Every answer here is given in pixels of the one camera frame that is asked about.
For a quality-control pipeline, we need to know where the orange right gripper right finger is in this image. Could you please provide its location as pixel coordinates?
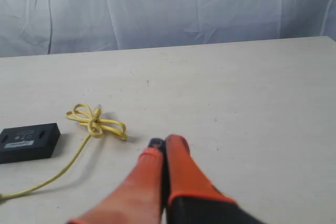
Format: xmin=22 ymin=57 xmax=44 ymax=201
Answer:
xmin=165 ymin=134 xmax=262 ymax=223

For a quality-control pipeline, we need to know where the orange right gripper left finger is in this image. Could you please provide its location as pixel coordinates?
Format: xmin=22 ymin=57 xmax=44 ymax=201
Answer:
xmin=68 ymin=138 xmax=165 ymax=223

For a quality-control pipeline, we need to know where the yellow ethernet cable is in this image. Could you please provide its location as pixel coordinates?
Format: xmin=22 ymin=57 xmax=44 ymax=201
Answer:
xmin=0 ymin=103 xmax=128 ymax=204

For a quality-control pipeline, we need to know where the small black box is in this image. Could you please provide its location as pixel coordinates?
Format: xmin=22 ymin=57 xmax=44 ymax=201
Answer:
xmin=0 ymin=123 xmax=60 ymax=164

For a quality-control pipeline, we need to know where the white backdrop curtain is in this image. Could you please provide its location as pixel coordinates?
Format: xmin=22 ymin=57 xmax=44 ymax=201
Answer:
xmin=1 ymin=0 xmax=335 ymax=57

